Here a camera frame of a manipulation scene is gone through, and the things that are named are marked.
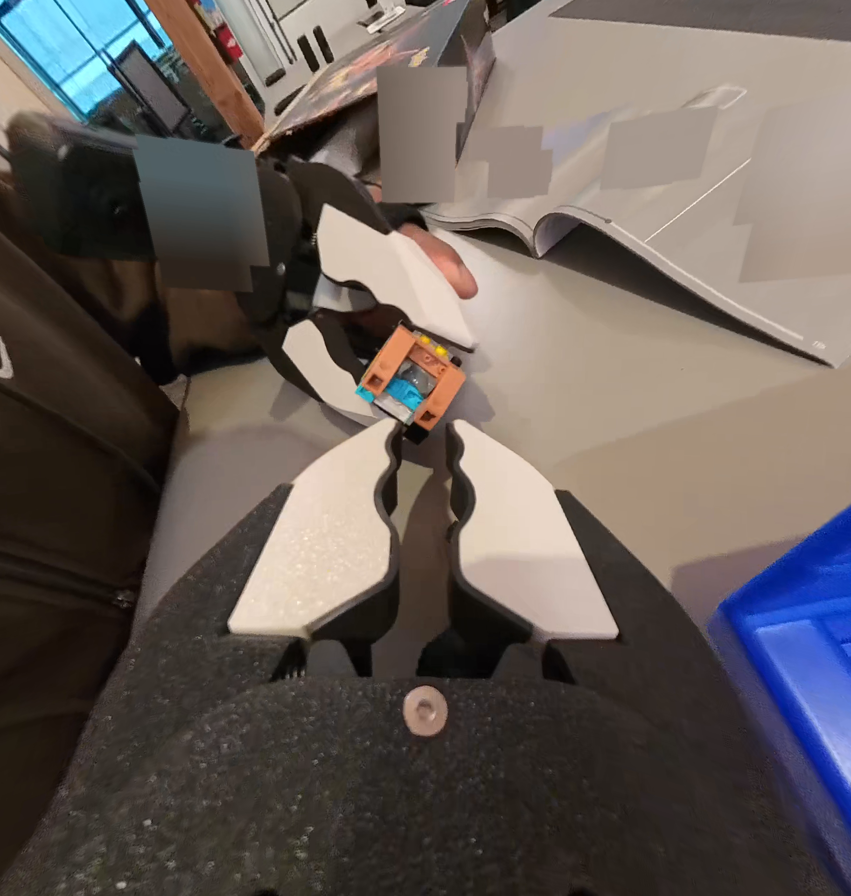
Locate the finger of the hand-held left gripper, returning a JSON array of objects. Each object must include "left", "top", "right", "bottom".
[
  {"left": 315, "top": 203, "right": 480, "bottom": 352},
  {"left": 280, "top": 308, "right": 397, "bottom": 428}
]

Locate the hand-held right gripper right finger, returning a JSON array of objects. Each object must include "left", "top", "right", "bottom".
[{"left": 445, "top": 419, "right": 620, "bottom": 644}]

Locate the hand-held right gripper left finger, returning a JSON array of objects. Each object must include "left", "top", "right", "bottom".
[{"left": 227, "top": 419, "right": 403, "bottom": 639}]

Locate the multicoloured toy brick model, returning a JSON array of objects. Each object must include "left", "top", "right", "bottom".
[{"left": 356, "top": 323, "right": 468, "bottom": 443}]

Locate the person's left forearm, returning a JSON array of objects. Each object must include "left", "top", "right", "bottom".
[{"left": 69, "top": 255, "right": 262, "bottom": 386}]

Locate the grey desk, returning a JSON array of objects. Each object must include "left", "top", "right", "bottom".
[{"left": 132, "top": 0, "right": 851, "bottom": 896}]

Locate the person's left hand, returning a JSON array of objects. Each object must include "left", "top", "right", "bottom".
[{"left": 399, "top": 224, "right": 480, "bottom": 301}]

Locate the printed cardboard toy box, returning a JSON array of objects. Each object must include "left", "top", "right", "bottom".
[{"left": 254, "top": 0, "right": 496, "bottom": 155}]

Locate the white cabinet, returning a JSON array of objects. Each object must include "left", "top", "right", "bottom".
[{"left": 240, "top": 0, "right": 468, "bottom": 92}]

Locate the black monitor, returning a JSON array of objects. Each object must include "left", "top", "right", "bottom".
[{"left": 111, "top": 38, "right": 192, "bottom": 137}]

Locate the open instruction booklet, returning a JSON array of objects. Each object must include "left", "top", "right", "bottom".
[{"left": 422, "top": 84, "right": 851, "bottom": 368}]

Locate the person's brown jacket torso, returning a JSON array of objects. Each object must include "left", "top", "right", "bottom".
[{"left": 0, "top": 210, "right": 185, "bottom": 896}]

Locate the blue plastic bin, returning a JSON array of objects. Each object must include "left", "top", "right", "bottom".
[{"left": 709, "top": 490, "right": 851, "bottom": 890}]

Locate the wooden post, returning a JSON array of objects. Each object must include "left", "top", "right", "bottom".
[{"left": 146, "top": 0, "right": 265, "bottom": 141}]

